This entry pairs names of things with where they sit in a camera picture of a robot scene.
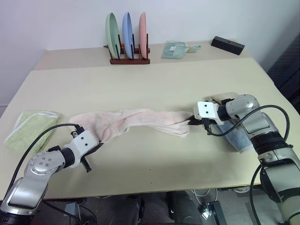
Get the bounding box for blue plate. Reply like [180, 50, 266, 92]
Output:
[122, 12, 135, 59]

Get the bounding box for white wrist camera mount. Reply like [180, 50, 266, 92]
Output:
[63, 129, 99, 169]
[193, 101, 225, 125]

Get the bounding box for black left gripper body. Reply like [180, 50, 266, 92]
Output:
[79, 141, 104, 174]

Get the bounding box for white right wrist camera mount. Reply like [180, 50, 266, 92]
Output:
[193, 101, 225, 125]

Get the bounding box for teal folded cloth with tag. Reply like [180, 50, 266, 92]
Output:
[161, 41, 188, 60]

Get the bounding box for black rectangular box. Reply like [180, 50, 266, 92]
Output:
[210, 36, 246, 56]

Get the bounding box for pink towel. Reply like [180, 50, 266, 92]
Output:
[69, 107, 195, 144]

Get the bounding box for green folded towel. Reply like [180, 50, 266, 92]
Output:
[4, 110, 63, 152]

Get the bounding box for black table foot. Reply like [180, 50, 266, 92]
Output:
[198, 200, 227, 225]

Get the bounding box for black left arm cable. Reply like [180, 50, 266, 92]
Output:
[6, 123, 85, 200]

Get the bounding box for dark cabinet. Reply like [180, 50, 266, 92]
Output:
[266, 35, 300, 105]

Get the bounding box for white floor cable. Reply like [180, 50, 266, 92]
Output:
[191, 188, 218, 200]

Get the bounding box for brown wooden plate rack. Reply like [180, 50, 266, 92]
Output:
[103, 34, 151, 65]

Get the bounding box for pink plate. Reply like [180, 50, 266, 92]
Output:
[138, 12, 149, 60]

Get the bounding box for green plate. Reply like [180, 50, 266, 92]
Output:
[105, 12, 121, 58]

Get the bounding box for blue folded towel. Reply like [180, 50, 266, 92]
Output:
[213, 121, 255, 153]

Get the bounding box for grey floor box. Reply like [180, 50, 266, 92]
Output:
[63, 202, 79, 218]

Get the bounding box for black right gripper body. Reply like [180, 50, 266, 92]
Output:
[194, 116, 213, 128]

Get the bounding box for dark rounded shape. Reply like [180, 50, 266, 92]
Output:
[126, 192, 170, 225]
[168, 190, 203, 225]

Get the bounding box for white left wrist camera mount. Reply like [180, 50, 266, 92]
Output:
[63, 129, 99, 169]

